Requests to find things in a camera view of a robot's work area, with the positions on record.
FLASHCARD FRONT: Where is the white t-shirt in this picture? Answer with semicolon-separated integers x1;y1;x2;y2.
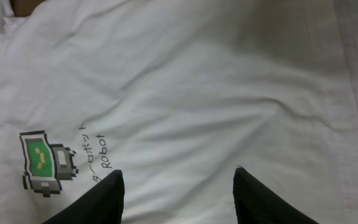
0;0;358;223

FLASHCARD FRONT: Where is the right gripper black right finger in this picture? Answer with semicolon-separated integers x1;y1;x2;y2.
233;167;318;224

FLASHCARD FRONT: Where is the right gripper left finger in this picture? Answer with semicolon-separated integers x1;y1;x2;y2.
43;170;125;224

